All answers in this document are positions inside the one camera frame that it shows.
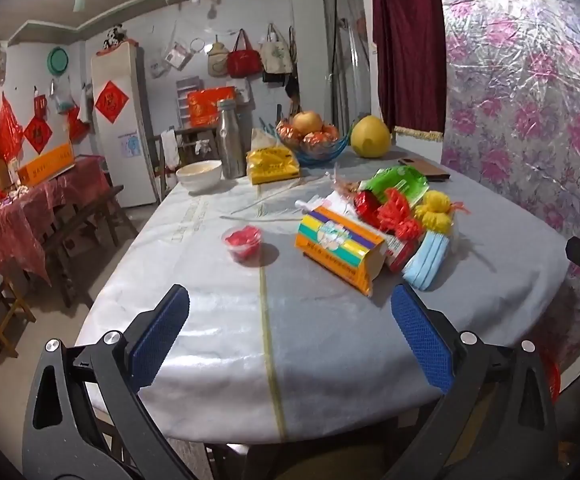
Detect blue face masks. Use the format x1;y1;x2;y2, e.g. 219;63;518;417
402;231;450;290

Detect white refrigerator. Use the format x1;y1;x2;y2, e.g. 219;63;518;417
90;40;158;208

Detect clear cup with red wrapper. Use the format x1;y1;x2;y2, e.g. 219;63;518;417
222;224;262;263

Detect yellow tissue pack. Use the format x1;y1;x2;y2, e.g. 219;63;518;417
247;146;301;185

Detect red handbag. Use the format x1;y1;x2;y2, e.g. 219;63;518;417
227;29;263;79

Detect floral plastic sheet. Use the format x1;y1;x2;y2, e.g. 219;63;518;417
434;0;580;361

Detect red cloth side table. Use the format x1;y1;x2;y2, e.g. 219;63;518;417
0;156;110;281

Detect white tote bag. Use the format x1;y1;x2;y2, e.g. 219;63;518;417
260;23;293;76

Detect pink clear candy wrapper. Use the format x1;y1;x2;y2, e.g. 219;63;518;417
326;167;360;200

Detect red plastic bag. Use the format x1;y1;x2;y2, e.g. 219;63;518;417
0;93;23;164

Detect green tea packet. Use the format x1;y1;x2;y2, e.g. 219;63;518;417
358;165;429;206

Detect apple on top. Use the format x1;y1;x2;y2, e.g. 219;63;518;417
291;110;322;136

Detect red foam fruit net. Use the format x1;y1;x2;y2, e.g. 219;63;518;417
377;188;424;242

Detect blue glass fruit bowl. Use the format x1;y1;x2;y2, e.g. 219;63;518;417
275;122;350;167

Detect wooden bench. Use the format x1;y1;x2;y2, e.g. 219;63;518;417
42;185;138;309

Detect red snack bag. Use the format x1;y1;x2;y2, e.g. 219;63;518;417
353;190;381;230

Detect beige hanging bag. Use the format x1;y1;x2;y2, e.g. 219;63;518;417
206;37;229;78

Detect grey feather print tablecloth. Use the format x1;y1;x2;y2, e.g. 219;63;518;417
77;168;569;444

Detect red orange gift box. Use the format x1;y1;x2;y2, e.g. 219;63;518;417
187;86;236;127

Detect dark red curtain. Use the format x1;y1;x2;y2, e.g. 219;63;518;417
372;0;447;136

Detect white ceramic bowl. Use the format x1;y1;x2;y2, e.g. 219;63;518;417
176;159;223;193

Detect green round plate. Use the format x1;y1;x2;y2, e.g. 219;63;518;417
47;47;70;77

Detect yellow foam fruit net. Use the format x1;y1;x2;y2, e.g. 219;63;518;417
422;190;470;214

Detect yellow pomelo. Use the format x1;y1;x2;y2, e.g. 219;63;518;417
350;115;391;158

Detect orange long box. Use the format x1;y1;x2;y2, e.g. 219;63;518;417
18;142;75;188

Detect steel water bottle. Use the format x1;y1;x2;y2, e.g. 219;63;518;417
217;99;247;180

